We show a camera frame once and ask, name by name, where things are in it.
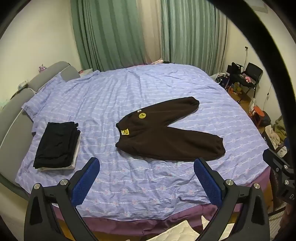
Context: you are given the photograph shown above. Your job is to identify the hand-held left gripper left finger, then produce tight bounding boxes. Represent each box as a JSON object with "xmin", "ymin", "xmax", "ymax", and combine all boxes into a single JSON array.
[{"xmin": 24, "ymin": 157, "xmax": 100, "ymax": 241}]

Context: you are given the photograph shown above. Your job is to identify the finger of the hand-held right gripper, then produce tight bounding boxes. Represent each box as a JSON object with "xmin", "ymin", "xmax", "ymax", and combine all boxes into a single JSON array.
[{"xmin": 263, "ymin": 148, "xmax": 290, "ymax": 173}]

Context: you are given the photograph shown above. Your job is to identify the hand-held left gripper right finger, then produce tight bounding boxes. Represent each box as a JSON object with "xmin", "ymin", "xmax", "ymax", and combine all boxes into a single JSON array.
[{"xmin": 194, "ymin": 158, "xmax": 271, "ymax": 241}]

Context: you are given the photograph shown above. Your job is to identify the brown pants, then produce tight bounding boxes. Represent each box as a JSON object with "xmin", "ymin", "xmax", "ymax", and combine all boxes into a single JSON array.
[{"xmin": 116, "ymin": 97, "xmax": 226, "ymax": 161}]

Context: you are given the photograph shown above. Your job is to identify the dark wicker chair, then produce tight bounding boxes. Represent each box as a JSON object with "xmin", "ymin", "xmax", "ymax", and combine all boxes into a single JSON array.
[{"xmin": 269, "ymin": 169, "xmax": 281, "ymax": 209}]

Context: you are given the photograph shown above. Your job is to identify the white folded cloth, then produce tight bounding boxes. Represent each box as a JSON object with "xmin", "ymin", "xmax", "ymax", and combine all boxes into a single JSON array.
[{"xmin": 38, "ymin": 134, "xmax": 82, "ymax": 171}]

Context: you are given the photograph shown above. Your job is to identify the white pink cloth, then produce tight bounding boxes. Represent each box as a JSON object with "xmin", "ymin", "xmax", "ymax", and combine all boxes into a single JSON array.
[{"xmin": 265, "ymin": 125, "xmax": 281, "ymax": 149}]

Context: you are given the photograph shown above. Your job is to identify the olive green jacket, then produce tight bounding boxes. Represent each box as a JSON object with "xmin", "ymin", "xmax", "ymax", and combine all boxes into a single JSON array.
[{"xmin": 274, "ymin": 117, "xmax": 287, "ymax": 139}]

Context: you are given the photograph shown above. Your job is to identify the dark grey bag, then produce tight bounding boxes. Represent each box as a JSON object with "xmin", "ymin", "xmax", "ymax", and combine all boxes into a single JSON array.
[{"xmin": 261, "ymin": 111, "xmax": 271, "ymax": 126}]

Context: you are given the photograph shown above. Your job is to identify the stack of black folded clothes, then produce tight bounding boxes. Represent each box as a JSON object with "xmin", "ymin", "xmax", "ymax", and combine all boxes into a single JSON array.
[{"xmin": 33, "ymin": 122, "xmax": 81, "ymax": 169}]

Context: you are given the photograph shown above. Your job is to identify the red stool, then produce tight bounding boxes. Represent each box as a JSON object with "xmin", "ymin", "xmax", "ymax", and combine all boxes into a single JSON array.
[{"xmin": 249, "ymin": 105, "xmax": 266, "ymax": 127}]

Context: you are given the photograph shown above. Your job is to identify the blue striped bed sheet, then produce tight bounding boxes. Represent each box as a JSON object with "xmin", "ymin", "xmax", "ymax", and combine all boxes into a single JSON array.
[{"xmin": 15, "ymin": 63, "xmax": 271, "ymax": 220}]

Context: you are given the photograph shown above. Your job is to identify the white quilted mat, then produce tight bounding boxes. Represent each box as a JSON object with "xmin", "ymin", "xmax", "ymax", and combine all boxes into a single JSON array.
[{"xmin": 159, "ymin": 217, "xmax": 234, "ymax": 241}]

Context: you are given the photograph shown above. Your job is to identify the purple bed skirt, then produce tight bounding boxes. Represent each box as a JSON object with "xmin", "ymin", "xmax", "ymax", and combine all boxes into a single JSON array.
[{"xmin": 53, "ymin": 167, "xmax": 271, "ymax": 234}]

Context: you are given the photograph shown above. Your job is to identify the colourful toy pile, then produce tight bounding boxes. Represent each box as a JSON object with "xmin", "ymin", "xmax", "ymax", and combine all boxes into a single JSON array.
[{"xmin": 215, "ymin": 72, "xmax": 243, "ymax": 94}]

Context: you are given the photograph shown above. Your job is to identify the black chair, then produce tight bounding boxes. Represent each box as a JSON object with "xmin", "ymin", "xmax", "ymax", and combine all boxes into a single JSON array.
[{"xmin": 239, "ymin": 62, "xmax": 263, "ymax": 98}]

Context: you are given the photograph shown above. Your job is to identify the blue striped pillow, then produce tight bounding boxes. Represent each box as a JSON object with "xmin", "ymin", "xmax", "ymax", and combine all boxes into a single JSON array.
[{"xmin": 21, "ymin": 74, "xmax": 70, "ymax": 123}]

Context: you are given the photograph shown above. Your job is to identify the black bag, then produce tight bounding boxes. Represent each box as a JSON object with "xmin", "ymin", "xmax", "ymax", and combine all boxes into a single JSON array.
[{"xmin": 225, "ymin": 62, "xmax": 244, "ymax": 76}]

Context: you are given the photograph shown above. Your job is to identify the grey padded headboard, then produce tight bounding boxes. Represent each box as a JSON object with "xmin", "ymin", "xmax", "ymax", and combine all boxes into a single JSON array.
[{"xmin": 0, "ymin": 61, "xmax": 80, "ymax": 186}]

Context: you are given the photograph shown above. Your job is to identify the green curtain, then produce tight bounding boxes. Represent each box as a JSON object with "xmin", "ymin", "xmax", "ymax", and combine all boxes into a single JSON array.
[
  {"xmin": 161, "ymin": 0, "xmax": 228, "ymax": 76},
  {"xmin": 69, "ymin": 0, "xmax": 148, "ymax": 71}
]

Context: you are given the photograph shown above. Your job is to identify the beige sheer curtain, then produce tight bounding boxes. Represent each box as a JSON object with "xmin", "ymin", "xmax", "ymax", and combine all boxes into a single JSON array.
[{"xmin": 141, "ymin": 0, "xmax": 162, "ymax": 64}]

